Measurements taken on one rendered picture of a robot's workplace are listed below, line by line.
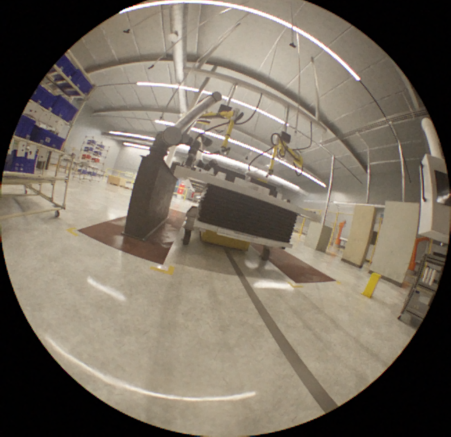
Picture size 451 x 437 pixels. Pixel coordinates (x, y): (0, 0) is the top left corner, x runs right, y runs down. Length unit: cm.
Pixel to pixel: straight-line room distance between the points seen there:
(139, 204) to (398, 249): 537
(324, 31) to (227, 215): 979
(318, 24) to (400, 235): 932
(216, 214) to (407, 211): 471
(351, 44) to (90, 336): 1081
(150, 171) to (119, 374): 161
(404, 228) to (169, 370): 486
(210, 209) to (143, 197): 76
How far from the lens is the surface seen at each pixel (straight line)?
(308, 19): 973
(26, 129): 170
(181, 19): 839
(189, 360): 69
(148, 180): 162
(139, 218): 166
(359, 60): 1051
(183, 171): 125
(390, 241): 477
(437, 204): 190
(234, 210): 132
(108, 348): 70
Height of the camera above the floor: 62
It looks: 2 degrees down
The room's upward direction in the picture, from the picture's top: 16 degrees clockwise
